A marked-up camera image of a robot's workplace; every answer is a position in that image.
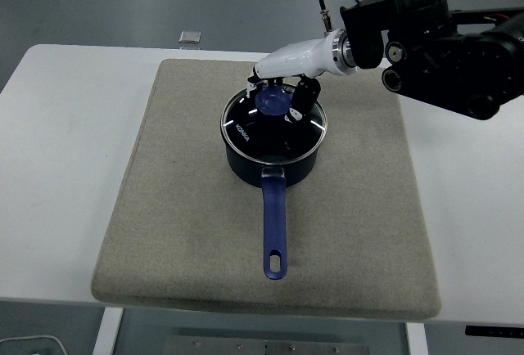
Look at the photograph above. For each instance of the white and black hand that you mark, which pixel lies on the white and black hand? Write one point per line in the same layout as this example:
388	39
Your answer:
294	58

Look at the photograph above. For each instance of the glass lid with blue knob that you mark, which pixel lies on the glass lid with blue knob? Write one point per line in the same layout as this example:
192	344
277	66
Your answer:
266	140

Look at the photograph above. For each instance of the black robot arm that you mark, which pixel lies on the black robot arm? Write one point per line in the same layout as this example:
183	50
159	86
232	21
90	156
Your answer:
450	52

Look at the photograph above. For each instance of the small silver floor plate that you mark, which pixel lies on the small silver floor plate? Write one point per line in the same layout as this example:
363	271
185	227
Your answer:
190	37

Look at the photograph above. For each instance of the beige fabric mat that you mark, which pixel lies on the beige fabric mat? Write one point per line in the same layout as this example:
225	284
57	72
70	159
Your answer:
184	228

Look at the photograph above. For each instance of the grey metal plate with screws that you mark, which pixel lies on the grey metal plate with screws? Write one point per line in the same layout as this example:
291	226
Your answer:
204	347

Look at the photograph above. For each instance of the white table leg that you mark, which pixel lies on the white table leg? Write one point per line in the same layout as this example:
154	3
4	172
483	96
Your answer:
107	330
416	340

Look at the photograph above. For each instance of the black table control panel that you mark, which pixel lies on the black table control panel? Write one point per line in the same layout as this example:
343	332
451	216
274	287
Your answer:
491	330

